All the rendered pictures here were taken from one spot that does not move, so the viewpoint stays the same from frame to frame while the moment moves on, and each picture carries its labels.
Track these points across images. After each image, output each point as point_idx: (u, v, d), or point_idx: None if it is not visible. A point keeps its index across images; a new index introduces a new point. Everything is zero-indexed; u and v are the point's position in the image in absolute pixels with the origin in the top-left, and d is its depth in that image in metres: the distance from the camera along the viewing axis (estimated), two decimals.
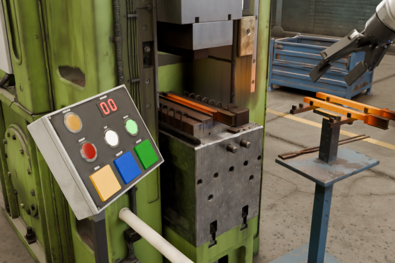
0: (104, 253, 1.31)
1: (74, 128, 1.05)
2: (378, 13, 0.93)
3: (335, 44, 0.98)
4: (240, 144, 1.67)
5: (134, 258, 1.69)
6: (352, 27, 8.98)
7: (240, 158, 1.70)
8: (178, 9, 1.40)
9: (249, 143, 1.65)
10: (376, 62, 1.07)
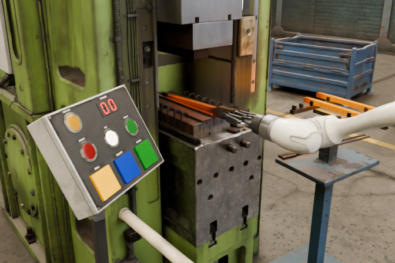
0: (104, 253, 1.31)
1: (74, 128, 1.05)
2: None
3: None
4: (240, 144, 1.67)
5: (134, 258, 1.69)
6: (352, 27, 8.98)
7: (240, 158, 1.70)
8: (178, 9, 1.40)
9: (249, 143, 1.65)
10: (231, 116, 1.51)
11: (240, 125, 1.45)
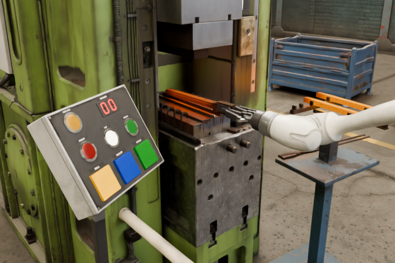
0: (104, 253, 1.31)
1: (74, 128, 1.05)
2: None
3: None
4: (240, 144, 1.67)
5: (134, 258, 1.69)
6: (352, 27, 8.98)
7: (240, 158, 1.70)
8: (178, 9, 1.40)
9: (249, 143, 1.65)
10: (231, 111, 1.51)
11: (240, 121, 1.45)
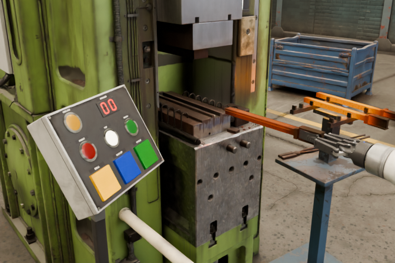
0: (104, 253, 1.31)
1: (74, 128, 1.05)
2: None
3: None
4: (240, 144, 1.67)
5: (134, 258, 1.69)
6: (352, 27, 8.98)
7: (240, 158, 1.70)
8: (178, 9, 1.40)
9: (249, 143, 1.65)
10: (322, 141, 1.22)
11: (338, 154, 1.16)
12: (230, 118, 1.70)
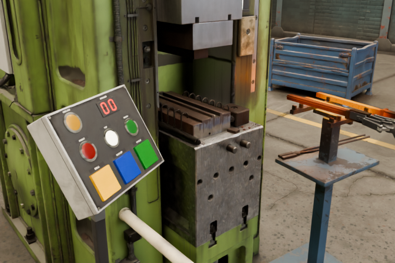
0: (104, 253, 1.31)
1: (74, 128, 1.05)
2: None
3: None
4: (240, 144, 1.67)
5: (134, 258, 1.69)
6: (352, 27, 8.98)
7: (240, 158, 1.70)
8: (178, 9, 1.40)
9: (249, 143, 1.65)
10: (369, 120, 1.54)
11: (382, 130, 1.48)
12: (230, 118, 1.70)
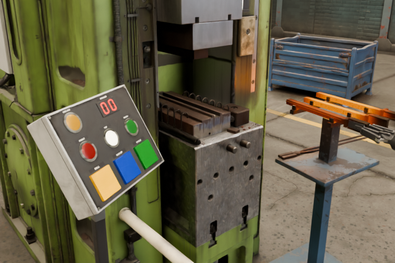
0: (104, 253, 1.31)
1: (74, 128, 1.05)
2: None
3: None
4: (240, 144, 1.67)
5: (134, 258, 1.69)
6: (352, 27, 8.98)
7: (240, 158, 1.70)
8: (178, 9, 1.40)
9: (249, 143, 1.65)
10: (367, 130, 1.55)
11: (380, 141, 1.49)
12: (230, 118, 1.70)
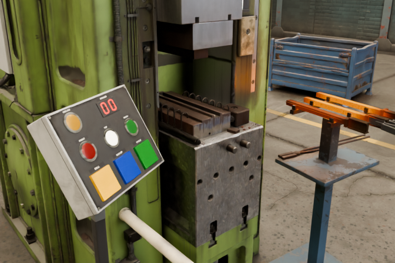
0: (104, 253, 1.31)
1: (74, 128, 1.05)
2: None
3: None
4: (240, 144, 1.67)
5: (134, 258, 1.69)
6: (352, 27, 8.98)
7: (240, 158, 1.70)
8: (178, 9, 1.40)
9: (249, 143, 1.65)
10: (388, 125, 1.61)
11: None
12: (230, 118, 1.70)
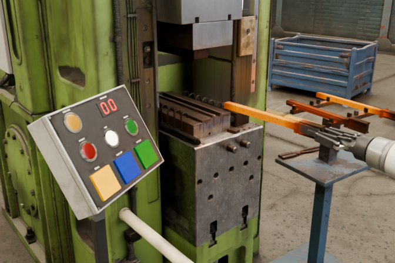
0: (104, 253, 1.31)
1: (74, 128, 1.05)
2: None
3: None
4: (240, 144, 1.67)
5: (134, 258, 1.69)
6: (352, 27, 8.98)
7: (240, 158, 1.70)
8: (178, 9, 1.40)
9: (249, 143, 1.65)
10: (323, 135, 1.21)
11: (339, 148, 1.15)
12: (230, 118, 1.70)
